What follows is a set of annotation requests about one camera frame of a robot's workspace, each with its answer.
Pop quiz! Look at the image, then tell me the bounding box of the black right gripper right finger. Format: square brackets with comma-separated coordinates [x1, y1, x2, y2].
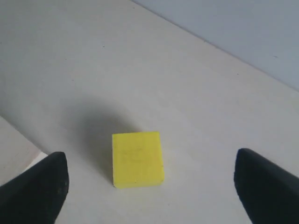
[234, 148, 299, 224]

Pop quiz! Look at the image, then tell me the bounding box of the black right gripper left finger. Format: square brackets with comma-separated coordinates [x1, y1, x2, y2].
[0, 152, 70, 224]

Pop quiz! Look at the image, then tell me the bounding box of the yellow cube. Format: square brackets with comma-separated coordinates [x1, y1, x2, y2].
[112, 132, 164, 189]

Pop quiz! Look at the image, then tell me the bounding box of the large light wooden cube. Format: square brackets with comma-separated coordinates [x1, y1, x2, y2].
[0, 118, 48, 185]

